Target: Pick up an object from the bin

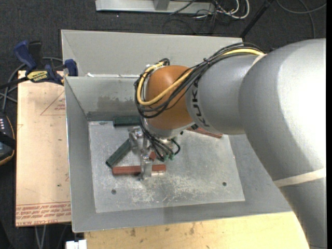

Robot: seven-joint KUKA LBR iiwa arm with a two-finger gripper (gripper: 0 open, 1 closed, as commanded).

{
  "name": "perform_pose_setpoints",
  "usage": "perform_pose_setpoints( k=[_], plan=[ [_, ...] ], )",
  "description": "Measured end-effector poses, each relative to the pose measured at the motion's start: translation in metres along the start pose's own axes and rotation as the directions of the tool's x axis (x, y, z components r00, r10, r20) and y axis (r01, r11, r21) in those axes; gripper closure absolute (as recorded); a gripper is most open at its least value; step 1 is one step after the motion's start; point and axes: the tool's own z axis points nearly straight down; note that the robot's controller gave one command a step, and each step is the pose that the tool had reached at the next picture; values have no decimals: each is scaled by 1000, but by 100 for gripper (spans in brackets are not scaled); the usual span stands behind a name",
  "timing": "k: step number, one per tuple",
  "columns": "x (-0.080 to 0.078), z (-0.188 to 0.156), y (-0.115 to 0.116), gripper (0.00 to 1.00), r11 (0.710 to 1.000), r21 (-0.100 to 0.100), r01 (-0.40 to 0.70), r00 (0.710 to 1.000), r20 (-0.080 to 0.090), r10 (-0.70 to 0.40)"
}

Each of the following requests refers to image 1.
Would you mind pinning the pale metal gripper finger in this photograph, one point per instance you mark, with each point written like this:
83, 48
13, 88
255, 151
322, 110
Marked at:
148, 168
143, 168

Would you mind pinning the red-brown flat block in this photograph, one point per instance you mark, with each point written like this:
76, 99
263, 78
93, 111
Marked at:
153, 156
211, 133
127, 170

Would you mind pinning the dark green flat block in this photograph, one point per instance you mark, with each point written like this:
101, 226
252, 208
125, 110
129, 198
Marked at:
118, 154
125, 121

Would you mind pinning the grey metal bin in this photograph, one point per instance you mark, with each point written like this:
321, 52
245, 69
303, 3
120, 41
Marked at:
197, 175

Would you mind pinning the brown cardboard board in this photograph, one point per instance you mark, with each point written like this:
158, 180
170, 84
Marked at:
41, 149

